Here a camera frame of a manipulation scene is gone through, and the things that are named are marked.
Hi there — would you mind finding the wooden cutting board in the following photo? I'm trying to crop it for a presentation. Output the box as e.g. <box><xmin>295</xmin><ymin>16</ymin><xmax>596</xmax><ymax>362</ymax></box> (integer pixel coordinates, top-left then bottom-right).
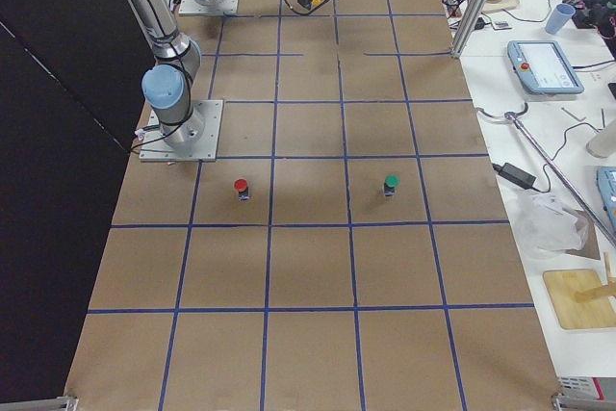
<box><xmin>543</xmin><ymin>269</ymin><xmax>615</xmax><ymax>330</ymax></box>

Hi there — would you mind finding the black power adapter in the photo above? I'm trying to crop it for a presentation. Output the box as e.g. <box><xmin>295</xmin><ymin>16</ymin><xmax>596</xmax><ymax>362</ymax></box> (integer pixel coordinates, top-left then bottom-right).
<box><xmin>493</xmin><ymin>163</ymin><xmax>536</xmax><ymax>190</ymax></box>

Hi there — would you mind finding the red push button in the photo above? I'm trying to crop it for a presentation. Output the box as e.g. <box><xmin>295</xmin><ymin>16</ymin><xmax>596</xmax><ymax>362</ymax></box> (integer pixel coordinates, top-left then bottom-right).
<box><xmin>234</xmin><ymin>178</ymin><xmax>250</xmax><ymax>201</ymax></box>

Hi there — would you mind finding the blue teach pendant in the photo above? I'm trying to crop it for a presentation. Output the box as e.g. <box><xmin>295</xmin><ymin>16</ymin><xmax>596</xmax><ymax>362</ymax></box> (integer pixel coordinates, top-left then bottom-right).
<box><xmin>506</xmin><ymin>40</ymin><xmax>584</xmax><ymax>95</ymax></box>

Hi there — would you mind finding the metal walking cane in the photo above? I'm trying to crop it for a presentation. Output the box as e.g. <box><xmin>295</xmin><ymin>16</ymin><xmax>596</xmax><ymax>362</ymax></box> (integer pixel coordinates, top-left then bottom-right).
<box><xmin>475</xmin><ymin>101</ymin><xmax>615</xmax><ymax>246</ymax></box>

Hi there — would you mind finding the light blue plastic cup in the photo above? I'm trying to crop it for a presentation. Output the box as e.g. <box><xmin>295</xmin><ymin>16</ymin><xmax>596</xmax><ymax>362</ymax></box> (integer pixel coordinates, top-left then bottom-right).
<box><xmin>544</xmin><ymin>3</ymin><xmax>577</xmax><ymax>35</ymax></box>

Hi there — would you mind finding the clear plastic bag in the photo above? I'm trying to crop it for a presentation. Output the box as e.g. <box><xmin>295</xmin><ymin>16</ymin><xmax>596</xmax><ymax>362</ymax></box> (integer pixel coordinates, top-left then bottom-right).
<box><xmin>513</xmin><ymin>192</ymin><xmax>590</xmax><ymax>252</ymax></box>

